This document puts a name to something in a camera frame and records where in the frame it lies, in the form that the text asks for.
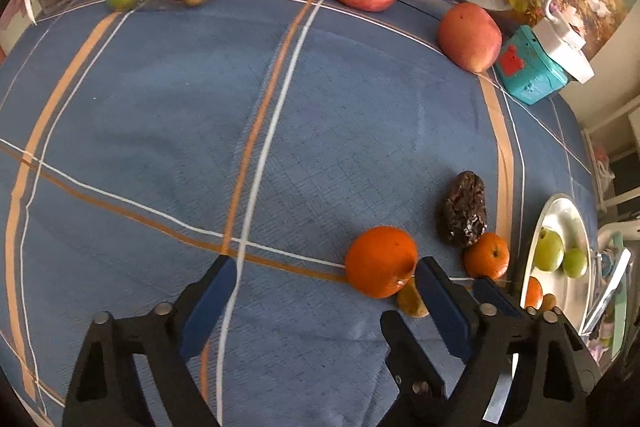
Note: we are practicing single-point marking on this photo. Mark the pear-shaped green jujube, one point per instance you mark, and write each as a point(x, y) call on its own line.
point(549, 249)

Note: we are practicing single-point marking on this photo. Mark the round green jujube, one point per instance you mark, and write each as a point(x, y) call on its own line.
point(575, 262)

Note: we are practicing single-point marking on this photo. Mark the white gooseneck desk lamp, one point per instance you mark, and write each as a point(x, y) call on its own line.
point(565, 52)

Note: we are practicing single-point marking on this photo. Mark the large red apple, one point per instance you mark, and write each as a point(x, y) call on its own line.
point(470, 38)

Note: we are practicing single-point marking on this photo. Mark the white plate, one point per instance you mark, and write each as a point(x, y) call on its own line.
point(560, 217)

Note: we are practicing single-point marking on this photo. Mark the teal box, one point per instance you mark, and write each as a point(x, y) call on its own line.
point(530, 72)

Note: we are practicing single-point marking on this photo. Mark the clear plastic packet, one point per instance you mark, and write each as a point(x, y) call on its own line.
point(607, 287)

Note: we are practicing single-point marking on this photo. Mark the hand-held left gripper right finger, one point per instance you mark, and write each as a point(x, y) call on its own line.
point(442, 307)

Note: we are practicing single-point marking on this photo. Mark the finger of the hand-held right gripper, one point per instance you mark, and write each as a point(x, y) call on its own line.
point(492, 292)
point(415, 372)

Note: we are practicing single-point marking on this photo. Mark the blue plaid tablecloth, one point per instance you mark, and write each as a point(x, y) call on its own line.
point(150, 132)

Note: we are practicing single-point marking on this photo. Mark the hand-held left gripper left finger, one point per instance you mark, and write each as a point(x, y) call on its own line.
point(207, 307)

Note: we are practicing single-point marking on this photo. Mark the dark dried date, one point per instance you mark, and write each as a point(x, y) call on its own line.
point(464, 209)

